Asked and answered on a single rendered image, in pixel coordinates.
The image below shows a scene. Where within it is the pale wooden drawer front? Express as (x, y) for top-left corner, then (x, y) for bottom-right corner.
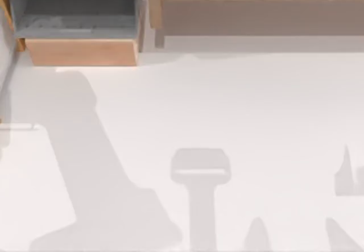
(24, 38), (139, 67)

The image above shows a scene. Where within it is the wooden cupboard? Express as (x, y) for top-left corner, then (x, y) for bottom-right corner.
(147, 0), (364, 49)

